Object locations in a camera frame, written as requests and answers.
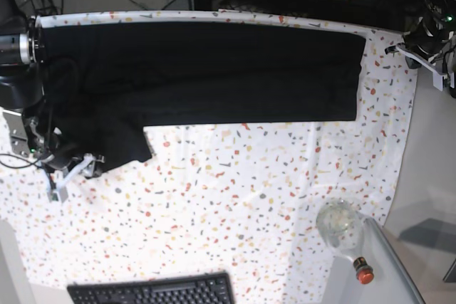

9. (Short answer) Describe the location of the black keyboard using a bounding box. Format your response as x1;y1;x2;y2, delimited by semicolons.
67;273;235;304

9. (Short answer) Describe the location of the terrazzo pattern table cloth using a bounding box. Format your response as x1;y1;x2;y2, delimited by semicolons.
1;10;417;303

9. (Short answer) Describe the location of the black t-shirt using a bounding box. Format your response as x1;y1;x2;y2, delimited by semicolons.
43;22;366;172

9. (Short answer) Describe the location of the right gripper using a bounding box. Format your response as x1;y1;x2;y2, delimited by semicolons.
33;136;83;174

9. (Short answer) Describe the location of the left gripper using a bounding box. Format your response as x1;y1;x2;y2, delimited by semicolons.
403;15;452;61

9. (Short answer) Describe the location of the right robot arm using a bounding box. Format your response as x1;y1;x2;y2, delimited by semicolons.
1;0;83;174

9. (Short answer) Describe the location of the clear glass bottle red cap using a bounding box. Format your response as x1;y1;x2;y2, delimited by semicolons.
316;199;375;285

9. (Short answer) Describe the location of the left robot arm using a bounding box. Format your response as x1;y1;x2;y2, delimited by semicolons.
404;0;455;63

